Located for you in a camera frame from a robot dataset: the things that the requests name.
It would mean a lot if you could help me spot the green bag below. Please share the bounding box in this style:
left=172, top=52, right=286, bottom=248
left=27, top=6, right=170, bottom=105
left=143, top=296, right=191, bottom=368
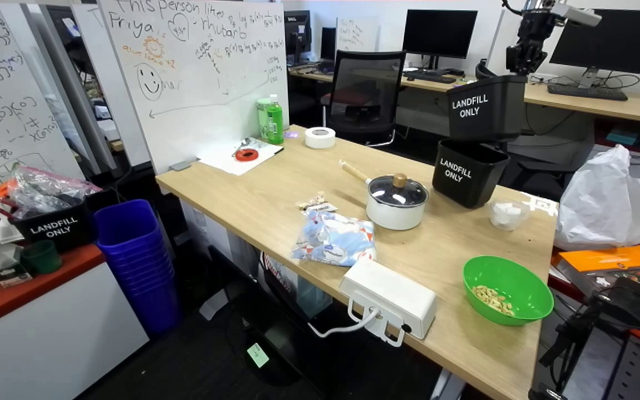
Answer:
left=252, top=93, right=286, bottom=147

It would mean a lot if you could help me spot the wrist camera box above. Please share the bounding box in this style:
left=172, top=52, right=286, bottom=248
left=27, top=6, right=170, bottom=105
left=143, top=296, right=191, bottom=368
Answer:
left=548, top=2, right=605, bottom=28

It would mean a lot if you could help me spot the green plastic bowl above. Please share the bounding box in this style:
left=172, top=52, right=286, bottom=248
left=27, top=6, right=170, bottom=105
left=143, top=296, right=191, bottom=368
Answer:
left=461, top=252, right=557, bottom=327

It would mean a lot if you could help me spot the white pot glass lid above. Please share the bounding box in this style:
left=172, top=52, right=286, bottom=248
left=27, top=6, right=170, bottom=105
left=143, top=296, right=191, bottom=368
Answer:
left=342, top=159, right=428, bottom=233

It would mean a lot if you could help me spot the black mesh office chair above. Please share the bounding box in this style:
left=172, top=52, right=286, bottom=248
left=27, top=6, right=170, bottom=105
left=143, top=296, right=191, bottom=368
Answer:
left=472, top=61, right=595, bottom=201
left=319, top=49, right=409, bottom=147

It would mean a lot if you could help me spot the white plastic bag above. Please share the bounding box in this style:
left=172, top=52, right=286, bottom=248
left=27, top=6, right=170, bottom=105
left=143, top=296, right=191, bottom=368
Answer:
left=553, top=141, right=640, bottom=252

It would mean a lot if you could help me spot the white crumpled object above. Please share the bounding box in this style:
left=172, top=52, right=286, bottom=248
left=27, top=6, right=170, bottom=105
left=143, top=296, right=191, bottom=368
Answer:
left=486, top=198, right=528, bottom=233

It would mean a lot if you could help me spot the small dark green cup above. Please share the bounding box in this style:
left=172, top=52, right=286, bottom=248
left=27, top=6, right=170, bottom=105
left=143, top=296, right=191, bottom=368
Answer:
left=17, top=237, right=65, bottom=276

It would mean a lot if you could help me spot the black Dell computer monitor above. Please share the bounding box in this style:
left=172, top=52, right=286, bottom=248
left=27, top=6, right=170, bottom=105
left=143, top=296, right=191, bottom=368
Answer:
left=285, top=8, right=315, bottom=69

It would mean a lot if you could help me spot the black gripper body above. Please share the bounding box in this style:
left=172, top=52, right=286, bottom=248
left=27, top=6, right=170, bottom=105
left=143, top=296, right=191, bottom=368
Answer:
left=513, top=6, right=560, bottom=56

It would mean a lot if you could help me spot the small leaning whiteboard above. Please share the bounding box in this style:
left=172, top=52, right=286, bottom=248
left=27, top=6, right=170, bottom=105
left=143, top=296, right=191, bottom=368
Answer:
left=332, top=17, right=381, bottom=56

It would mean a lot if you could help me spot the white bowl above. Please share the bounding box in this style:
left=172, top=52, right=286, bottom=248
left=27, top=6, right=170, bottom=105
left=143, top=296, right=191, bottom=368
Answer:
left=301, top=123, right=337, bottom=150

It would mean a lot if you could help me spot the white paper sheet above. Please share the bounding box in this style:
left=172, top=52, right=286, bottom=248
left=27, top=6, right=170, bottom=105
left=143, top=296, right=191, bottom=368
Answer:
left=195, top=138, right=285, bottom=178

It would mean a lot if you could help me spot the black optical breadboard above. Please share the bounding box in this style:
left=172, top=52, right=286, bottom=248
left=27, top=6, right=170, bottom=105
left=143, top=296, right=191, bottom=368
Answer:
left=555, top=323, right=640, bottom=400

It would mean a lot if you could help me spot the whiteboard with sun drawing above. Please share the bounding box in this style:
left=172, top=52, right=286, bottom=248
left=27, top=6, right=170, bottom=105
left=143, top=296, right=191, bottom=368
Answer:
left=98, top=0, right=291, bottom=172

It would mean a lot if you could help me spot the blue white tissue pack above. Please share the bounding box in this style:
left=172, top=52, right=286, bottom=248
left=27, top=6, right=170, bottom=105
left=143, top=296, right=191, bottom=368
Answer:
left=291, top=201, right=377, bottom=268

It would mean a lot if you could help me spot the black bin full of trash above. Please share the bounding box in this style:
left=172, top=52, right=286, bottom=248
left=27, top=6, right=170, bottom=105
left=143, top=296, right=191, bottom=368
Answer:
left=8, top=187, right=117, bottom=252

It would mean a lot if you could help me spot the white power cable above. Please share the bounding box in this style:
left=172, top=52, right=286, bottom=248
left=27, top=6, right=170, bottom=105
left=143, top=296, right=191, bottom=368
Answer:
left=305, top=297, right=407, bottom=349

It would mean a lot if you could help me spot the black keyboard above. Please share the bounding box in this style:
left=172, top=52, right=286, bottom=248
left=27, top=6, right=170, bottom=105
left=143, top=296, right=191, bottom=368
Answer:
left=403, top=69, right=459, bottom=83

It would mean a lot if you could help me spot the crumpled plastic trash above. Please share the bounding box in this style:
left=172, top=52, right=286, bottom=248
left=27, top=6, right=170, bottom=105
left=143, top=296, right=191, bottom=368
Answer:
left=0, top=162, right=105, bottom=220

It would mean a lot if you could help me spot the black device green sticker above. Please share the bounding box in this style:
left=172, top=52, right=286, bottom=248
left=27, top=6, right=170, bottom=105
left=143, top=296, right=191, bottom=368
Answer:
left=221, top=285, right=329, bottom=387

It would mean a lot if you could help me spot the stack of blue bins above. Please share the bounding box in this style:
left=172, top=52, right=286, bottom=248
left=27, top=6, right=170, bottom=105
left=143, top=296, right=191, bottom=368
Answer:
left=91, top=196, right=181, bottom=339

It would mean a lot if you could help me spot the orange cardboard box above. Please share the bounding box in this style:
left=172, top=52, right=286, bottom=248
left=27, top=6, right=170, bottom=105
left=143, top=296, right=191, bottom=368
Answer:
left=555, top=243, right=640, bottom=307

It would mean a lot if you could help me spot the whiteboard with dense writing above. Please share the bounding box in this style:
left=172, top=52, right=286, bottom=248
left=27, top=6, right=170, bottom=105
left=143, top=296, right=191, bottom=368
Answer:
left=0, top=0, right=83, bottom=201

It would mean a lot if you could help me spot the white tape marker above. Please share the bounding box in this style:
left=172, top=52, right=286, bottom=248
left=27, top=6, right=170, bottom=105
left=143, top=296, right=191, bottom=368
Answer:
left=527, top=192, right=560, bottom=217

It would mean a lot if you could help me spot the large black computer monitor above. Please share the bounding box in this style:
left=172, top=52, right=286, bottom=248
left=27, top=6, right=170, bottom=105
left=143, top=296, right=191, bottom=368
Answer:
left=545, top=8, right=640, bottom=105

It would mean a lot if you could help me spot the black landfill waste bin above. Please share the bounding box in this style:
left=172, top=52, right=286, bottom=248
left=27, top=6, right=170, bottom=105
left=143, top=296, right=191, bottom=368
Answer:
left=431, top=140, right=513, bottom=210
left=446, top=72, right=528, bottom=145

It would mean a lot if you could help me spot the long wooden office desk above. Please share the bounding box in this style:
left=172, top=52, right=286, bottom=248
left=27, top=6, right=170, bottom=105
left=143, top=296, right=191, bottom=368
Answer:
left=286, top=63, right=640, bottom=130

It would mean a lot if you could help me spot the red tape roll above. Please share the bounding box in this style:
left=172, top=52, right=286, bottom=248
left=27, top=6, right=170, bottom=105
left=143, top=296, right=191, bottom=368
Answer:
left=232, top=145, right=262, bottom=165

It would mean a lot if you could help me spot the white power strip box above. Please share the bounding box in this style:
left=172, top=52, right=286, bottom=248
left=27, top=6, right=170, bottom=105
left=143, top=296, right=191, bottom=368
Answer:
left=339, top=255, right=440, bottom=342

